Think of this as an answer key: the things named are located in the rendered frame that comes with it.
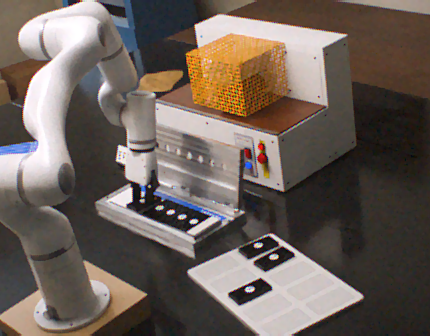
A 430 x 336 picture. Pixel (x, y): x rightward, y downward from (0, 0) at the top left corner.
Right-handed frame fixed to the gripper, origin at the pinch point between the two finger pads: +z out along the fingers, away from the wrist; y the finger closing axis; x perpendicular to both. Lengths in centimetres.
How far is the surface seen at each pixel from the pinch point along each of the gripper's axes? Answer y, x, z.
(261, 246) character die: 45.8, 2.6, 2.2
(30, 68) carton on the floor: -311, 160, 32
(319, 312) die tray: 76, -9, 6
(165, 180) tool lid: -2.0, 10.6, -2.2
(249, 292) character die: 58, -14, 6
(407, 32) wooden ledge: -19, 159, -29
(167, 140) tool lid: -2.5, 12.1, -14.5
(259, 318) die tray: 66, -19, 8
